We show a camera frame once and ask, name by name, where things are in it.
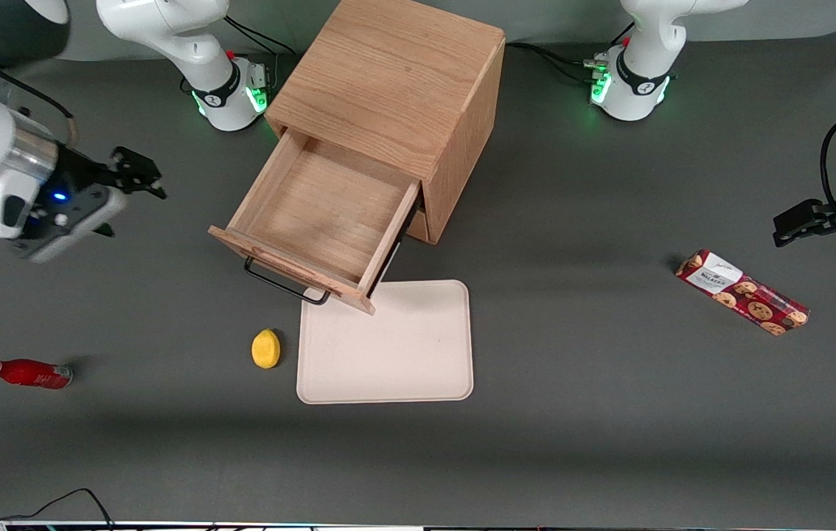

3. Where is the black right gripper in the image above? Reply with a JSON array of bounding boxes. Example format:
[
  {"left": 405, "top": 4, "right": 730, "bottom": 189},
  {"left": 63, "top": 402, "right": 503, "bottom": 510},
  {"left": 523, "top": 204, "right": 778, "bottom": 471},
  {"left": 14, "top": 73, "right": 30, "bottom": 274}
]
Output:
[{"left": 35, "top": 147, "right": 167, "bottom": 239}]

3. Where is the black metal drawer handle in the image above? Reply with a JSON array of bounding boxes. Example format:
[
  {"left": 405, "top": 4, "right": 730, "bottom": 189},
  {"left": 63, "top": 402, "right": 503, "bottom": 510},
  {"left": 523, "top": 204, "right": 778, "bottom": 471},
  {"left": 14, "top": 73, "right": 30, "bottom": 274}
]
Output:
[{"left": 243, "top": 254, "right": 332, "bottom": 306}]

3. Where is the wooden drawer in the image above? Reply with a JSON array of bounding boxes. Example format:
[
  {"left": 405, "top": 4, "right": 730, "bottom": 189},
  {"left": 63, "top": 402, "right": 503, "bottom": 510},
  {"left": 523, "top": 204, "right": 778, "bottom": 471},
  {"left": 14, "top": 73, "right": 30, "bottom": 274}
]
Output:
[{"left": 208, "top": 127, "right": 422, "bottom": 316}]

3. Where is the red tartan cookie box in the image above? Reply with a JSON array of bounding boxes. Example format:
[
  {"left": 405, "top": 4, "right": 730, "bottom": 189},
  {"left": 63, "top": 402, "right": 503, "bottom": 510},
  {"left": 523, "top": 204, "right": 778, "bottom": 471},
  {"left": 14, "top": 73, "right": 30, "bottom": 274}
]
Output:
[{"left": 675, "top": 249, "right": 810, "bottom": 337}]

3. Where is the red bottle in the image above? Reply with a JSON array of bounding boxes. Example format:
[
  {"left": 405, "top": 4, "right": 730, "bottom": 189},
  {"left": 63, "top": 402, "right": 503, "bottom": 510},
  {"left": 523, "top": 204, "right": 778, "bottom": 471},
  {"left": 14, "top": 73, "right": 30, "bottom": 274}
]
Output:
[{"left": 0, "top": 358, "right": 74, "bottom": 390}]

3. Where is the yellow lemon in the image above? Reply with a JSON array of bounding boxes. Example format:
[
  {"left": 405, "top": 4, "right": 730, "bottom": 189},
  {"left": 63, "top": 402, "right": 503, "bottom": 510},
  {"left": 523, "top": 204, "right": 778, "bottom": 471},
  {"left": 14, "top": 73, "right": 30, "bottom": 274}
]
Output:
[{"left": 251, "top": 329, "right": 282, "bottom": 369}]

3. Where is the wooden cabinet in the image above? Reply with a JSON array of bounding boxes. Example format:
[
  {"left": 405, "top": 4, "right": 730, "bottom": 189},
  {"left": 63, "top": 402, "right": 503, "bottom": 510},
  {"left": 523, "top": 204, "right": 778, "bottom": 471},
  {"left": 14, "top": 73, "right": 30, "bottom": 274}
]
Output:
[{"left": 265, "top": 0, "right": 506, "bottom": 246}]

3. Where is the white rectangular tray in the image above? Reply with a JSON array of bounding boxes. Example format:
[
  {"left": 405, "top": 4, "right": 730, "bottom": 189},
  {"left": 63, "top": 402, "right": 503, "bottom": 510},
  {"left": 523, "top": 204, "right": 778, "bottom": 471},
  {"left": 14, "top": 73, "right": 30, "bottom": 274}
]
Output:
[{"left": 296, "top": 279, "right": 475, "bottom": 406}]

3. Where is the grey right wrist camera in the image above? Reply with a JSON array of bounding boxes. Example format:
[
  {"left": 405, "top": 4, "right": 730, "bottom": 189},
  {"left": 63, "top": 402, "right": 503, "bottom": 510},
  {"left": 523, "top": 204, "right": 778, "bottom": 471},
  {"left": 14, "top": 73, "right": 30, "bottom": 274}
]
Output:
[{"left": 13, "top": 188, "right": 128, "bottom": 264}]

